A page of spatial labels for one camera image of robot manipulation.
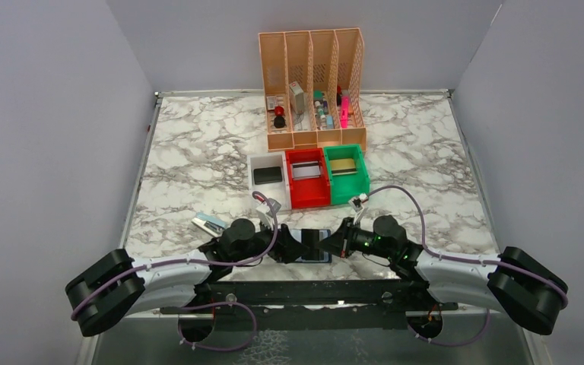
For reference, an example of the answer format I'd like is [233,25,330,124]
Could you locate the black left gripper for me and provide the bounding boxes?
[231,215,309,264]

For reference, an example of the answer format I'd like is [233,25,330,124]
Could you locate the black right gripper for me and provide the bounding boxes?
[315,217,394,259]

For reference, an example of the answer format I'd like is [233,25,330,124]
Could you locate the navy blue card holder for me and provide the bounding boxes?
[290,229,332,264]

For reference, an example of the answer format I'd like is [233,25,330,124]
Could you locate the grey card from holder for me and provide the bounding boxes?
[301,229,323,262]

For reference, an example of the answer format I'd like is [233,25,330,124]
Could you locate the black card from holder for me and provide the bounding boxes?
[252,166,284,185]

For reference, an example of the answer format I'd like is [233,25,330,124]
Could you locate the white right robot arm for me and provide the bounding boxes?
[319,215,568,335]

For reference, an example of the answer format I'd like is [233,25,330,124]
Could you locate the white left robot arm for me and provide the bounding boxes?
[65,218,328,337]

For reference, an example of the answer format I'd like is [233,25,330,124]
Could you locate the gold card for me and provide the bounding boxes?
[329,158,357,176]

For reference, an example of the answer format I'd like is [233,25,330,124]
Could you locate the silver card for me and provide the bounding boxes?
[290,161,322,180]

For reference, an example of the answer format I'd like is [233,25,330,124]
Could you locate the red plastic bin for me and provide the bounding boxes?
[285,148,331,209]

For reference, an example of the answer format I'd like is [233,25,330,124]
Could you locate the green plastic bin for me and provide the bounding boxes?
[323,144,370,205]

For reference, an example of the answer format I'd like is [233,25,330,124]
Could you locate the white plastic bin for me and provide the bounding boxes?
[247,151,291,211]

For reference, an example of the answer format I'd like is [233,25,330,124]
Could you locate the light blue stapler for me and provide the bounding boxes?
[192,212,227,237]

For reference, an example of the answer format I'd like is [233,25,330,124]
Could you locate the red and black stamp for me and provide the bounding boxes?
[273,106,286,129]

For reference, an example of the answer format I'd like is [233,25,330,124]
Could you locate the pink highlighter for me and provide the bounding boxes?
[340,96,350,129]

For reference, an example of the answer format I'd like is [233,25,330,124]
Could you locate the white box in organizer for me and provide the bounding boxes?
[288,81,305,115]

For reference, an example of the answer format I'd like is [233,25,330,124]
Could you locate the peach desk file organizer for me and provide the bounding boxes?
[259,27,367,151]

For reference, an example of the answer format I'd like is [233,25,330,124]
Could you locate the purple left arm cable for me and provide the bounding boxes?
[70,190,281,353]

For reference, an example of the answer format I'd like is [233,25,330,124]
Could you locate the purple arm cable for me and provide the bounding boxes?
[70,190,281,353]
[352,185,570,348]

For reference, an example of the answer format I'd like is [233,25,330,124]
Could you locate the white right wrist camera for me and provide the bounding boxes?
[348,193,369,224]

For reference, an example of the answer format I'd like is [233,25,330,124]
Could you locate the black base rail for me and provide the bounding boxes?
[160,279,458,331]

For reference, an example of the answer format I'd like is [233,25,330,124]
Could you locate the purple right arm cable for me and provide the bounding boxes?
[352,185,570,348]

